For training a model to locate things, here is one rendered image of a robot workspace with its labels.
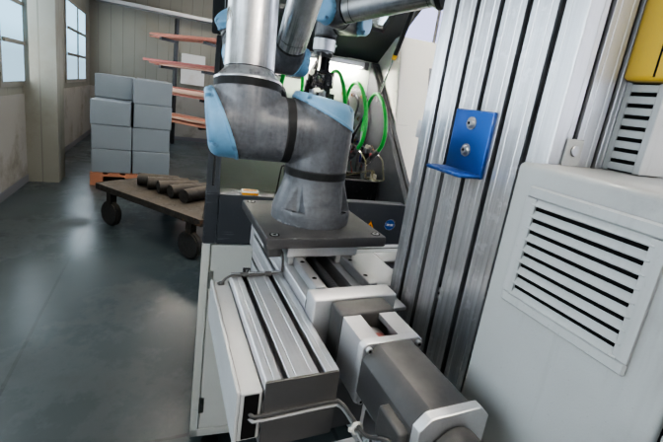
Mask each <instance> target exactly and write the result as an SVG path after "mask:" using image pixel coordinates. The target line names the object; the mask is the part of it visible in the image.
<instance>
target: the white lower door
mask: <svg viewBox="0 0 663 442"><path fill-rule="evenodd" d="M252 253H253V248H252V246H251V245H236V244H212V245H211V258H210V271H208V281H207V289H208V298H207V312H206V325H205V339H204V352H203V365H202V379H201V393H200V398H199V404H198V413H199V420H198V428H203V427H212V426H221V425H228V422H227V416H226V411H225V406H224V401H223V395H222V390H221V384H220V379H219V373H218V368H217V363H216V357H215V352H214V346H213V341H212V335H211V330H210V324H209V320H208V308H209V294H210V281H211V280H212V279H213V281H222V280H223V279H224V278H225V277H227V276H228V275H230V273H231V272H250V271H251V263H252Z"/></svg>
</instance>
